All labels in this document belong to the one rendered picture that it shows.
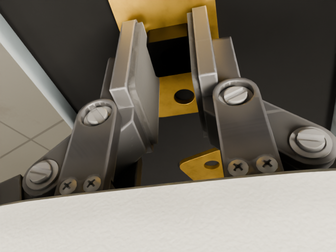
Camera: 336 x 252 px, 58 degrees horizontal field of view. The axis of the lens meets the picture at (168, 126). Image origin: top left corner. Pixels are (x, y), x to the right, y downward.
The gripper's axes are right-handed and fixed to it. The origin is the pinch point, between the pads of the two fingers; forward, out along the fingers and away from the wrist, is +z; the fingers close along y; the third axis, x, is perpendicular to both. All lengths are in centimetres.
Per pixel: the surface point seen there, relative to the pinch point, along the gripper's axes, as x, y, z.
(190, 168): -9.4, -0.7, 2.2
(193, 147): -7.6, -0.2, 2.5
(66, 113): -2.7, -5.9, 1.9
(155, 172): -9.8, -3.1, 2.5
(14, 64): -72, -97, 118
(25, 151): -142, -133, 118
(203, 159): -8.5, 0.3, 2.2
